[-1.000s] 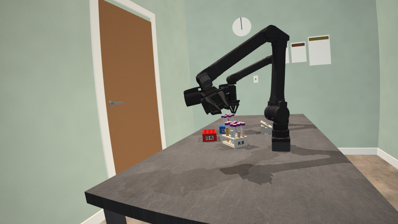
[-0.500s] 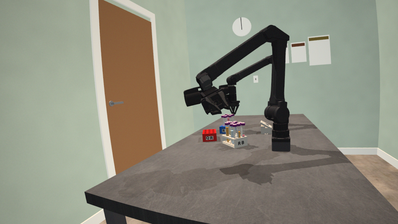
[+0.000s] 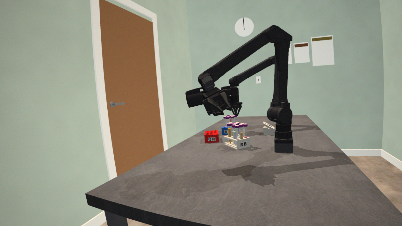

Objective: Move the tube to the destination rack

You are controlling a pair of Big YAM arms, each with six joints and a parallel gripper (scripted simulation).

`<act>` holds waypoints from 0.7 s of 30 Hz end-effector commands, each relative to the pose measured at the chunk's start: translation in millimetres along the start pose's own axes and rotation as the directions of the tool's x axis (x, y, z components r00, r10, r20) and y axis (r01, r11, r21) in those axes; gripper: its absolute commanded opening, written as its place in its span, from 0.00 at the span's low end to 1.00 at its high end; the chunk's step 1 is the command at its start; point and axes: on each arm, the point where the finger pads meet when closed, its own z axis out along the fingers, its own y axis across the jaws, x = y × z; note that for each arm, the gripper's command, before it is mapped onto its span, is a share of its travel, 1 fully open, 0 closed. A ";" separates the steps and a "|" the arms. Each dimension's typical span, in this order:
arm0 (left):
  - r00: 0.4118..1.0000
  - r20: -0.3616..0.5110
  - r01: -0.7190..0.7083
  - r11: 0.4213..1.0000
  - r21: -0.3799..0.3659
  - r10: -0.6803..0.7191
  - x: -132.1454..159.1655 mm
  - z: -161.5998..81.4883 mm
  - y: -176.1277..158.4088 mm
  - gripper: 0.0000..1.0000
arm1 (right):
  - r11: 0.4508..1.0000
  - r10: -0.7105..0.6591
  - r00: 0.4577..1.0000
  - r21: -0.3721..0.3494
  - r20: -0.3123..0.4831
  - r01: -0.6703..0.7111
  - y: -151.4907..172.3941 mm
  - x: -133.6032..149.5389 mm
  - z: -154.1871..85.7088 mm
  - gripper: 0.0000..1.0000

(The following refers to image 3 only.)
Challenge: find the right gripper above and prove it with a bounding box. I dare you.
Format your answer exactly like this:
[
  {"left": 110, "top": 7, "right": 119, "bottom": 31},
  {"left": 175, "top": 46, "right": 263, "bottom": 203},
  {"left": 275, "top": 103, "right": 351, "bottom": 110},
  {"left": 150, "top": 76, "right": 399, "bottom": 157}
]
[{"left": 230, "top": 95, "right": 242, "bottom": 116}]

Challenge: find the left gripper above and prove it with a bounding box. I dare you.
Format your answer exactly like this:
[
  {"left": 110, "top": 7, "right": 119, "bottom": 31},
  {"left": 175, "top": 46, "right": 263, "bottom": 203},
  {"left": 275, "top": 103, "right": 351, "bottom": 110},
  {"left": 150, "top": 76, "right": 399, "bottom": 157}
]
[{"left": 202, "top": 89, "right": 232, "bottom": 116}]

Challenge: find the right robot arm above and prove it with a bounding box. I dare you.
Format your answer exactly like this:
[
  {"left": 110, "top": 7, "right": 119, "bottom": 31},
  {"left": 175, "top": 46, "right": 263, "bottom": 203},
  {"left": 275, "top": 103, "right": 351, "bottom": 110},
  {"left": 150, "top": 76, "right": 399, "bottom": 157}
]
[{"left": 221, "top": 55, "right": 275, "bottom": 103}]

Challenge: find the white test tube rack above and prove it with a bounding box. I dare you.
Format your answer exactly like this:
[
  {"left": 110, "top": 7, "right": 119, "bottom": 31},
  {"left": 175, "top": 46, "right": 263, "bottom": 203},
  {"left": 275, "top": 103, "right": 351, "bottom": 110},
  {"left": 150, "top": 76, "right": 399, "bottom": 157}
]
[{"left": 224, "top": 136, "right": 250, "bottom": 150}]

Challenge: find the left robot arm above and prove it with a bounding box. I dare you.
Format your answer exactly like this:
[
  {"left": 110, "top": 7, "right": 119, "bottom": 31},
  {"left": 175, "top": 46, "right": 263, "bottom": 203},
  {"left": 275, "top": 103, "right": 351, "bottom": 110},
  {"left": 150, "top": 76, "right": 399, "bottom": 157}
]
[{"left": 185, "top": 25, "right": 293, "bottom": 144}]

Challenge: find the red tube rack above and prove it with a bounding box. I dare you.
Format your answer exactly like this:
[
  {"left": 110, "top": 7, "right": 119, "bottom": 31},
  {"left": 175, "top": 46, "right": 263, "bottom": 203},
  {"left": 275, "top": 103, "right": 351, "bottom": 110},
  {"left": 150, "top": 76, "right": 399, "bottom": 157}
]
[{"left": 205, "top": 130, "right": 219, "bottom": 143}]

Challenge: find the blue test tube rack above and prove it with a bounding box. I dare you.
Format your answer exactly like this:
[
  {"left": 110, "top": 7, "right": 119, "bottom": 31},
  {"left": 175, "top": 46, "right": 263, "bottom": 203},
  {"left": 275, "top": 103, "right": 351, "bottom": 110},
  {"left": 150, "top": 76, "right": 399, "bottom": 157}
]
[{"left": 222, "top": 127, "right": 228, "bottom": 135}]

